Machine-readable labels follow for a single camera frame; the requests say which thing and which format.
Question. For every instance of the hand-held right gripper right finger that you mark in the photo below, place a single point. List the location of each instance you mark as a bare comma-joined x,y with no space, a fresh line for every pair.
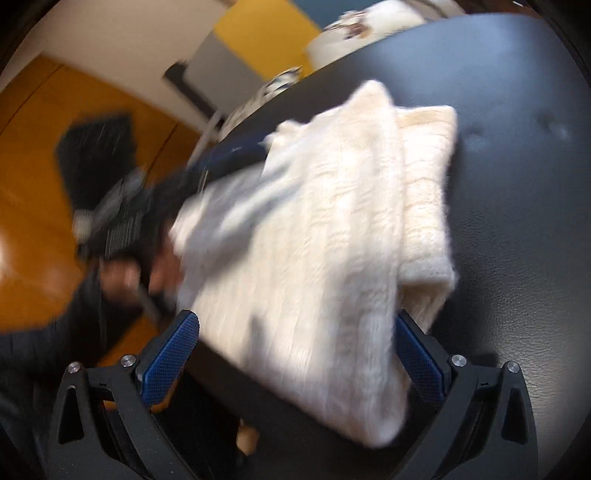
422,364

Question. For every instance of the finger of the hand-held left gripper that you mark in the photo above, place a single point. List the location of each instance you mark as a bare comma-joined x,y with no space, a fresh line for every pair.
231,157

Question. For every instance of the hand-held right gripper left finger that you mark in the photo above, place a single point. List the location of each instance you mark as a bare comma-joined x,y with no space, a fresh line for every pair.
168,360

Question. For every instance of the white knit sweater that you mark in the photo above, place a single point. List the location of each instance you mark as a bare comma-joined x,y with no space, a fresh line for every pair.
323,254

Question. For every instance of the person's left hand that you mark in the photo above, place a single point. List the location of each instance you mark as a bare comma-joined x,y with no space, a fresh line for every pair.
164,272

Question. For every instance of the black panel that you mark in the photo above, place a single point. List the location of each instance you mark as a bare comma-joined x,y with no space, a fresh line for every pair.
189,90

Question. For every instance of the geometric print pillow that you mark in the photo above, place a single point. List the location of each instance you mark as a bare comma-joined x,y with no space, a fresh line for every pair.
272,87

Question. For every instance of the grey yellow blue sofa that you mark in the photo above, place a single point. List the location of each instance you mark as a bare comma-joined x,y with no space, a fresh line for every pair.
258,37

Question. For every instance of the deer print pillow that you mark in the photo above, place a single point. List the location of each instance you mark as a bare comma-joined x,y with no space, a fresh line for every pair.
383,18

